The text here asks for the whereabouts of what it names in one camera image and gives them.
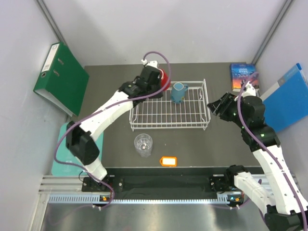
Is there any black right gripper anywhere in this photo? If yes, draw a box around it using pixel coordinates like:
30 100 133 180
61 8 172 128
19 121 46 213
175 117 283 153
207 92 248 129

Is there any red ceramic mug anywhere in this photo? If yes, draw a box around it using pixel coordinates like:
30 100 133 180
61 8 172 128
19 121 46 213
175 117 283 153
159 68 170 91

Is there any clear faceted plastic cup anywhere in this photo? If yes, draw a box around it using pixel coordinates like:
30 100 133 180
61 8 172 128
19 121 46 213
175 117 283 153
134 133 153 157

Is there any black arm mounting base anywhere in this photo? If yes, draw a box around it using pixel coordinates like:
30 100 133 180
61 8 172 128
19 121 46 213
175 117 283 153
81 166 265 199

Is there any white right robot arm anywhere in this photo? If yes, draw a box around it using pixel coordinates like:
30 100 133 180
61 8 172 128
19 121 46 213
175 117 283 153
207 88 308 231

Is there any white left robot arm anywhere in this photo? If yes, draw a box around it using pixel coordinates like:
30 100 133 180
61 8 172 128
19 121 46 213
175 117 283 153
65 60 164 191

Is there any blue ceramic mug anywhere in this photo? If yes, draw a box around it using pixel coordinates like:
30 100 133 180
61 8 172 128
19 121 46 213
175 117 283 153
170 82 189 103

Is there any Jane Eyre paperback book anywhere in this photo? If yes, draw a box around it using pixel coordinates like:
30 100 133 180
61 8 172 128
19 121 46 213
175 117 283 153
230 63 257 92

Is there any orange key tag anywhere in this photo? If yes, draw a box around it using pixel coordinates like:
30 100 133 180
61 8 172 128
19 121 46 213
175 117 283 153
159 156 177 167

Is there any white wire dish rack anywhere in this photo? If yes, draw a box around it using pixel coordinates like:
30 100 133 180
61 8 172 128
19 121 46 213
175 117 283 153
129 80 211 131

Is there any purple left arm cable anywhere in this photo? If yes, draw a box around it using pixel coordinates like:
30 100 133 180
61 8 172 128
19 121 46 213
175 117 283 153
53 51 172 209

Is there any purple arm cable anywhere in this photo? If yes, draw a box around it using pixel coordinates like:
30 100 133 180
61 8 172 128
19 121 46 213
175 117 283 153
237 71 308 227
53 51 172 209

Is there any blue ring binder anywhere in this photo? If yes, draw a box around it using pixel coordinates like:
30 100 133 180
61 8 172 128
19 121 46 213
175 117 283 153
260 63 308 132

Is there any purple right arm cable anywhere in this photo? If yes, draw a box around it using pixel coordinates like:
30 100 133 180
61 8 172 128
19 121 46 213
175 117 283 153
237 71 308 227

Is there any green ring binder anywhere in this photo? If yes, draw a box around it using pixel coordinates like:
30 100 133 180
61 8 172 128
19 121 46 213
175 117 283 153
33 42 89 116

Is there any aluminium cable duct rail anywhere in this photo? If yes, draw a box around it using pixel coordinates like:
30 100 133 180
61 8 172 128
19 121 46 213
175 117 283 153
38 174 299 205

